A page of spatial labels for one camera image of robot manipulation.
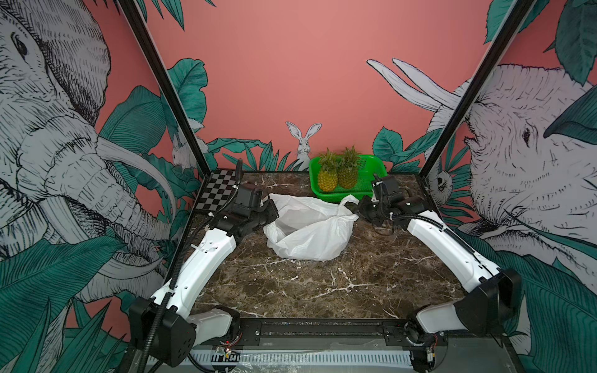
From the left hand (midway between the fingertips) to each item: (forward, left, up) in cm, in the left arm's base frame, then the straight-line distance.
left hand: (279, 206), depth 78 cm
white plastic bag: (-8, -10, -2) cm, 13 cm away
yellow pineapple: (+25, -21, -12) cm, 35 cm away
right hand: (0, -25, -1) cm, 25 cm away
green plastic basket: (+37, -44, -19) cm, 61 cm away
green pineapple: (+26, -29, -8) cm, 40 cm away
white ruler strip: (-42, -14, -23) cm, 50 cm away
